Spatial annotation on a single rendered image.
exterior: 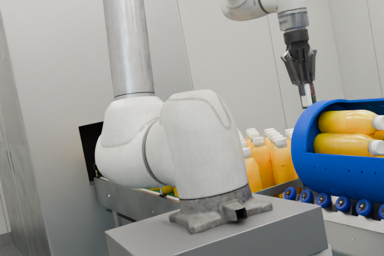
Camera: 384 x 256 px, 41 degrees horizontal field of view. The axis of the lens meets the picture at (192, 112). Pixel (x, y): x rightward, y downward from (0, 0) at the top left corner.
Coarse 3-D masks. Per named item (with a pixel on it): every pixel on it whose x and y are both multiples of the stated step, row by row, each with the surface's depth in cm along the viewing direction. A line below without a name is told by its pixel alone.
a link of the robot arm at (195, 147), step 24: (192, 96) 105; (216, 96) 108; (168, 120) 105; (192, 120) 102; (216, 120) 103; (168, 144) 106; (192, 144) 102; (216, 144) 102; (240, 144) 107; (168, 168) 106; (192, 168) 102; (216, 168) 102; (240, 168) 105; (192, 192) 103; (216, 192) 102
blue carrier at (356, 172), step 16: (304, 112) 150; (320, 112) 153; (304, 128) 145; (304, 144) 143; (304, 160) 143; (320, 160) 138; (336, 160) 132; (352, 160) 127; (368, 160) 123; (304, 176) 146; (320, 176) 140; (336, 176) 134; (352, 176) 129; (368, 176) 124; (320, 192) 149; (336, 192) 140; (352, 192) 134; (368, 192) 128
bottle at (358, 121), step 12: (324, 120) 148; (336, 120) 144; (348, 120) 140; (360, 120) 136; (372, 120) 135; (324, 132) 149; (336, 132) 145; (348, 132) 141; (360, 132) 137; (372, 132) 136
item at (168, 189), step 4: (248, 136) 213; (248, 140) 206; (252, 140) 197; (264, 140) 203; (248, 144) 205; (252, 144) 197; (264, 144) 202; (252, 148) 197; (152, 188) 233; (156, 188) 232; (164, 188) 221; (168, 188) 220; (172, 188) 221; (164, 192) 221; (168, 192) 221; (172, 192) 221; (176, 192) 210; (176, 196) 211
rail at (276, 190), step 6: (294, 180) 169; (276, 186) 165; (282, 186) 166; (288, 186) 168; (294, 186) 169; (300, 186) 170; (258, 192) 162; (264, 192) 163; (270, 192) 164; (276, 192) 165; (282, 192) 166
